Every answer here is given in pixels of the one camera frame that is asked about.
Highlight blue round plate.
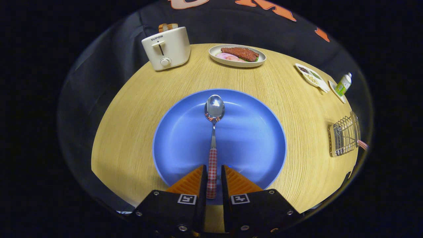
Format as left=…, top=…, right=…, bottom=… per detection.
left=152, top=89, right=287, bottom=205

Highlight metal wire cutlery basket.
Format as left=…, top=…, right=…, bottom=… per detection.
left=328, top=111, right=361, bottom=157

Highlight brown steak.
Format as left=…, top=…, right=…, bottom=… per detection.
left=221, top=47, right=260, bottom=62

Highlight red checked handle fork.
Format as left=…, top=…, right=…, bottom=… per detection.
left=334, top=126, right=369, bottom=153

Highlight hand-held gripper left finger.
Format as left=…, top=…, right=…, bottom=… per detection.
left=132, top=164, right=209, bottom=238

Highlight red checked handle spoon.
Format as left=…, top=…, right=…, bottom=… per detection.
left=204, top=95, right=226, bottom=199

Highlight white toaster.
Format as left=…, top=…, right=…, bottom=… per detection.
left=141, top=26, right=191, bottom=71

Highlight pink ham slices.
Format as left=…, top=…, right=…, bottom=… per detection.
left=215, top=53, right=247, bottom=62

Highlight white divided dish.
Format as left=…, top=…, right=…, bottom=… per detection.
left=295, top=63, right=330, bottom=93

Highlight green label bottle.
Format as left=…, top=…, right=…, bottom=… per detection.
left=334, top=72, right=353, bottom=97

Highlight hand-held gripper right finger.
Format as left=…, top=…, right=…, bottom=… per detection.
left=221, top=164, right=301, bottom=238

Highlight small white saucer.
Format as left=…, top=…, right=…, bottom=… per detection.
left=328, top=80, right=346, bottom=104

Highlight oval white food plate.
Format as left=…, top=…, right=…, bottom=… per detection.
left=209, top=44, right=267, bottom=68

